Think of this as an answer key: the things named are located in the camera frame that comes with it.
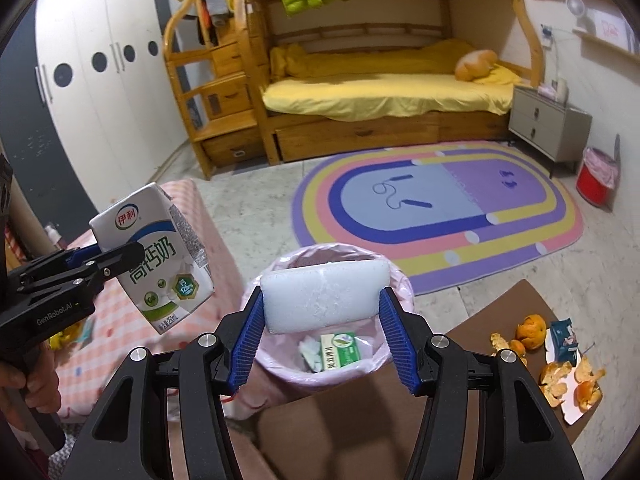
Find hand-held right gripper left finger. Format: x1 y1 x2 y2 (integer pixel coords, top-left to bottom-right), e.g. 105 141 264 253
62 290 264 480

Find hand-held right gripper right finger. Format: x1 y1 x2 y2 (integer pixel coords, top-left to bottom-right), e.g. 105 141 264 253
378 287 586 480

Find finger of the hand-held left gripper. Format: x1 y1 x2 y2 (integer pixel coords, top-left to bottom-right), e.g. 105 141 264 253
17 241 144 308
20 246 103 286

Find trash bin with pink bag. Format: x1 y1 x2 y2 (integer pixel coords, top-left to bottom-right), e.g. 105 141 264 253
225 244 418 418

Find white green milk carton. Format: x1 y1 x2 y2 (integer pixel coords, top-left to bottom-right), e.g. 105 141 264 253
89 182 216 336

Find white foam block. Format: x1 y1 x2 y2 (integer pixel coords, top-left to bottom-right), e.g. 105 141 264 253
259 258 392 336

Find red trash bin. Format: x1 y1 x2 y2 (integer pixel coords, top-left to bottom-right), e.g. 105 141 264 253
575 146 618 207

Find person's left hand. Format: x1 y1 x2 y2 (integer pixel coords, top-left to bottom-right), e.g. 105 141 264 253
0 345 63 428

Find small green white box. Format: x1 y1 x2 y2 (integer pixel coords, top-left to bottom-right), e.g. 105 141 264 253
320 331 363 372

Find crumpled white tissue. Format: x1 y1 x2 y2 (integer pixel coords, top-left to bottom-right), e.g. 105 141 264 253
298 337 326 373

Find pink checked tablecloth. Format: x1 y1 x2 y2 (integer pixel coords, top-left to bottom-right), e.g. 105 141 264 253
5 178 261 421

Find colourful oval rug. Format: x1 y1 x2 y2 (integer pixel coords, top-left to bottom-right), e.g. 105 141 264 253
291 140 585 297

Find white wardrobe with dark dots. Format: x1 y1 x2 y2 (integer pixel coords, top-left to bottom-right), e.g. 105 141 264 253
0 0 196 256

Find large tangerine peel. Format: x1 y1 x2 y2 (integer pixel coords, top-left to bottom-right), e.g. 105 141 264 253
537 360 573 408
570 355 606 413

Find blue snack wrapper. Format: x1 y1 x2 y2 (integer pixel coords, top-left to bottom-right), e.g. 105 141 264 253
545 319 583 363

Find white paper sheet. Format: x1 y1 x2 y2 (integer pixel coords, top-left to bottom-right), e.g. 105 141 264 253
542 340 603 426

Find wooden stair drawers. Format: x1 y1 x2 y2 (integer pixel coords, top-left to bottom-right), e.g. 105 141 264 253
164 0 268 181

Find wooden bunk bed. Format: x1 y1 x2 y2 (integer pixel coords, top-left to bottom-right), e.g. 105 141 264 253
227 0 546 166

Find yellow bed sheet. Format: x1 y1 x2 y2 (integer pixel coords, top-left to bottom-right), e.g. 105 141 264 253
261 67 516 122

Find grey nightstand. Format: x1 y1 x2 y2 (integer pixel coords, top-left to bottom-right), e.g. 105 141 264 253
507 84 593 178

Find pile of clothes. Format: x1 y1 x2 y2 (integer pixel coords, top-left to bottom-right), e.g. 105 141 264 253
175 0 236 46

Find yellow blanket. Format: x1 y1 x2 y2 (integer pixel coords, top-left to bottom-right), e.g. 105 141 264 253
270 37 523 86

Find bread-shaped plush pillow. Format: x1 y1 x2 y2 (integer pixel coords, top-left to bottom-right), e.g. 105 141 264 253
454 49 499 82

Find white pink picture board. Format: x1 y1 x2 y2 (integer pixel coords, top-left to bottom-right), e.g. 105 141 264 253
595 10 633 51

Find white desk fan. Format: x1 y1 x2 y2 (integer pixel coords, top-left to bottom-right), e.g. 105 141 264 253
565 0 596 33

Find wooden wall shelf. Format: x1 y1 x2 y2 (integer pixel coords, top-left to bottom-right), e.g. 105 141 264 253
572 27 640 63

